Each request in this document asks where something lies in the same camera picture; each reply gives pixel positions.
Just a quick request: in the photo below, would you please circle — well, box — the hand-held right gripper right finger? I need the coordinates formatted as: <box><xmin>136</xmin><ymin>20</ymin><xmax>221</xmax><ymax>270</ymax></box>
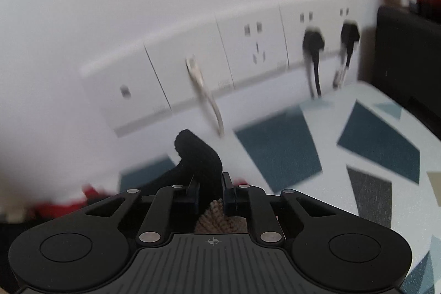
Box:
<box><xmin>220</xmin><ymin>172</ymin><xmax>348</xmax><ymax>244</ymax></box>

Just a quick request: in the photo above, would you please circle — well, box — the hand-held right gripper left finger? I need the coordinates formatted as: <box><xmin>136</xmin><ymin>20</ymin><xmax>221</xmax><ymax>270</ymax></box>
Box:
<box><xmin>84</xmin><ymin>177</ymin><xmax>201</xmax><ymax>244</ymax></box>

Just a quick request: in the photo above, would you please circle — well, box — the red and beige knit sweater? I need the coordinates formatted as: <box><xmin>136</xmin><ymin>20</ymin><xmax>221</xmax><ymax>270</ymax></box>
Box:
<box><xmin>0</xmin><ymin>129</ymin><xmax>250</xmax><ymax>234</ymax></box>

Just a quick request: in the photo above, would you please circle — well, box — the white geometric patterned table mat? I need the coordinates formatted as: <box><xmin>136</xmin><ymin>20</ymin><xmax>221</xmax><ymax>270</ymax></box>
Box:
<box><xmin>119</xmin><ymin>80</ymin><xmax>441</xmax><ymax>294</ymax></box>

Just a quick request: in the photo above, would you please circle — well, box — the black plug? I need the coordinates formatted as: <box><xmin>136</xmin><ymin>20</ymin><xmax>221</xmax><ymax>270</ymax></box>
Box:
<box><xmin>334</xmin><ymin>20</ymin><xmax>361</xmax><ymax>90</ymax></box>
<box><xmin>302</xmin><ymin>26</ymin><xmax>326</xmax><ymax>98</ymax></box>

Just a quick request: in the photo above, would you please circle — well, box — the black box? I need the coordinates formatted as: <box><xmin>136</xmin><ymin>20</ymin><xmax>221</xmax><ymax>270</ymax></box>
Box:
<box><xmin>374</xmin><ymin>6</ymin><xmax>441</xmax><ymax>139</ymax></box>

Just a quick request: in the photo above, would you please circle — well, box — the white cable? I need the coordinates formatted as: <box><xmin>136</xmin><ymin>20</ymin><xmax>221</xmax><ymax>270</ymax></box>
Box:
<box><xmin>185</xmin><ymin>56</ymin><xmax>225</xmax><ymax>137</ymax></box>

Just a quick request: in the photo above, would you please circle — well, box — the white wall socket strip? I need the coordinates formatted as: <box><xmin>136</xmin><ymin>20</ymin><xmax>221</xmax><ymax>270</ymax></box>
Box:
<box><xmin>81</xmin><ymin>0</ymin><xmax>359</xmax><ymax>138</ymax></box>

